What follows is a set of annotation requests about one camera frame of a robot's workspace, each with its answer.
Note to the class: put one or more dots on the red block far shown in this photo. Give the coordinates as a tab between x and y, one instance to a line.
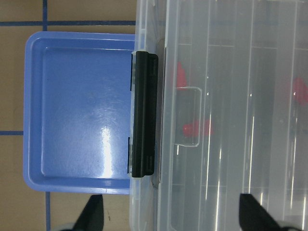
300	91

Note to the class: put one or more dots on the clear plastic box lid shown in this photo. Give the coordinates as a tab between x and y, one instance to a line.
240	59

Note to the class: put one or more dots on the red block grasped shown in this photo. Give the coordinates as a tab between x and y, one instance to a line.
194	128

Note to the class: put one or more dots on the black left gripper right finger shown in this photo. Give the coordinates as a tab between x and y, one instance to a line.
253	217

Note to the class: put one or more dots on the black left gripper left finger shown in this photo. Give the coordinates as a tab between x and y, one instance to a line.
92	216

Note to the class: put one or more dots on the black box latch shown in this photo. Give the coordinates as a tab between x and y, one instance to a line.
145	86

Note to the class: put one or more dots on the clear plastic storage box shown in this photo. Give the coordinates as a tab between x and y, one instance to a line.
149	37

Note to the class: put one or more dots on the red block middle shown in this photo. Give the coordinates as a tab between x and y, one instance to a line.
181	77

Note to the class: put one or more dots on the blue plastic tray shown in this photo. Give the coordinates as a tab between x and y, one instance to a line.
77	106

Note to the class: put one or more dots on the red block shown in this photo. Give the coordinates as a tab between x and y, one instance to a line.
181	77
300	91

